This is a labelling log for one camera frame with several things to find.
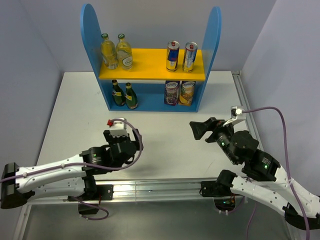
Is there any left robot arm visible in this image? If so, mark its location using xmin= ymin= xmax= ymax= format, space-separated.
xmin=0 ymin=129 xmax=144 ymax=209

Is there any green glass bottle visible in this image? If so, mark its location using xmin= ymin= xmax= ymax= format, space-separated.
xmin=125 ymin=82 xmax=138 ymax=110
xmin=111 ymin=79 xmax=126 ymax=107

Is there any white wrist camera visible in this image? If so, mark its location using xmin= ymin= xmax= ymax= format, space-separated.
xmin=222 ymin=106 xmax=246 ymax=127
xmin=107 ymin=118 xmax=129 ymax=138

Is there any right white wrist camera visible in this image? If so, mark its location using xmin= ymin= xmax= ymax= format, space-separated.
xmin=222 ymin=106 xmax=246 ymax=127

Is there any yellow pineapple juice carton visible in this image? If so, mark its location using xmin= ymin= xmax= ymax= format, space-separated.
xmin=178 ymin=81 xmax=196 ymax=106

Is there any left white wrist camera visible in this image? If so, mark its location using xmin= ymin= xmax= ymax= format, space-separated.
xmin=107 ymin=118 xmax=129 ymax=138

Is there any Red Bull can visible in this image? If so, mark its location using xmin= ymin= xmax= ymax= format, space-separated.
xmin=166 ymin=41 xmax=180 ymax=72
xmin=182 ymin=42 xmax=198 ymax=73

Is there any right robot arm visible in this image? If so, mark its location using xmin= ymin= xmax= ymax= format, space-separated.
xmin=189 ymin=117 xmax=320 ymax=230

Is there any aluminium side rail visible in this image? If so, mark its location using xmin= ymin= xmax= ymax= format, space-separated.
xmin=231 ymin=71 xmax=264 ymax=151

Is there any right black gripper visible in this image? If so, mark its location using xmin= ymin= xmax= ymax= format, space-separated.
xmin=188 ymin=116 xmax=239 ymax=164

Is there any blue and yellow shelf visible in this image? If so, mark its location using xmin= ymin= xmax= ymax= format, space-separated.
xmin=80 ymin=3 xmax=222 ymax=113

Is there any clear water bottle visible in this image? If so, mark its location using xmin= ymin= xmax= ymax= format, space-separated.
xmin=100 ymin=33 xmax=119 ymax=70
xmin=116 ymin=33 xmax=133 ymax=70

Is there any purple juice carton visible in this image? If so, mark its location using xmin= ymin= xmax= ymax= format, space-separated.
xmin=164 ymin=80 xmax=180 ymax=106

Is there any aluminium mounting rail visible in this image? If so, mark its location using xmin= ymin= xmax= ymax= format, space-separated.
xmin=23 ymin=178 xmax=286 ymax=206

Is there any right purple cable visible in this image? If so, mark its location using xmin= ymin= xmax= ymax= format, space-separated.
xmin=243 ymin=106 xmax=311 ymax=240

